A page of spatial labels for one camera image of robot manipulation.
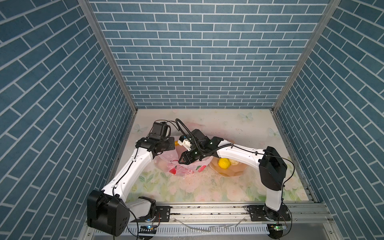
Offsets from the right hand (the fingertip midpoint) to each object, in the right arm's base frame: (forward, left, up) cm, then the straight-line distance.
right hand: (179, 159), depth 79 cm
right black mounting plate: (-19, -41, -13) cm, 47 cm away
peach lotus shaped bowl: (+1, -31, -12) cm, 33 cm away
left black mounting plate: (-23, +5, -12) cm, 27 cm away
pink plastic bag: (-1, +5, 0) cm, 5 cm away
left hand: (+8, +5, +3) cm, 10 cm away
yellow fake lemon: (+3, -25, -8) cm, 26 cm away
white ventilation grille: (-28, -15, -14) cm, 35 cm away
